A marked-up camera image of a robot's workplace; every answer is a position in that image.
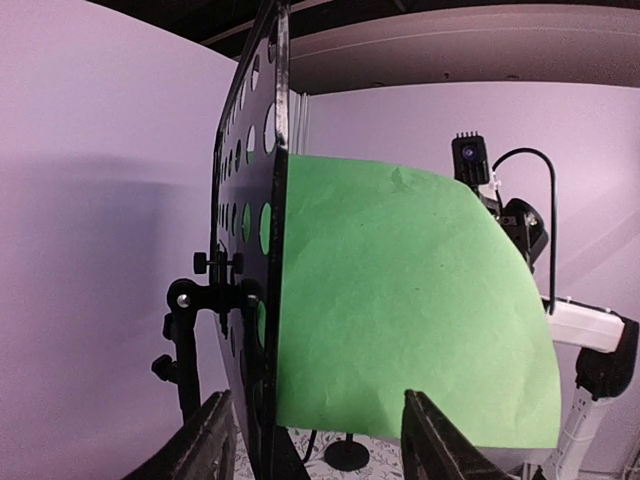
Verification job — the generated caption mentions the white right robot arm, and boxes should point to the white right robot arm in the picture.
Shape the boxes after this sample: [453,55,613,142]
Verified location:
[481,197,639,479]

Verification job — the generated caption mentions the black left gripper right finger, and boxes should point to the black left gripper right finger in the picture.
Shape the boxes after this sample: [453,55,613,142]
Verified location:
[401,390,510,480]

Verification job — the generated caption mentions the black tripod music stand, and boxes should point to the black tripod music stand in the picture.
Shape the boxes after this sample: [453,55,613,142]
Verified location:
[152,1,304,479]

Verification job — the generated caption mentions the green paper sheet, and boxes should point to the green paper sheet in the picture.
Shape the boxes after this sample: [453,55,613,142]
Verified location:
[276,155,561,449]

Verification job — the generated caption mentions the floral patterned table mat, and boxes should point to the floral patterned table mat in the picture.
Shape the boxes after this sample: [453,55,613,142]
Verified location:
[232,427,640,480]

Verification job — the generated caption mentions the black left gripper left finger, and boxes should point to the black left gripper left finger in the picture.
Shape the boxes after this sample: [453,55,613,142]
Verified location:
[123,390,235,480]

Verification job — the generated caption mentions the black right cable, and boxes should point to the black right cable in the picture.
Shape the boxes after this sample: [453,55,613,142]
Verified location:
[492,146,559,316]

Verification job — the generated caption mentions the black round-base mic stand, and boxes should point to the black round-base mic stand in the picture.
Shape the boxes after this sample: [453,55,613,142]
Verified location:
[324,433,370,472]

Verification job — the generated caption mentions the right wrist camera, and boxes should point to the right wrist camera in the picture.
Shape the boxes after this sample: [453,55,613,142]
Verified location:
[451,132,498,202]

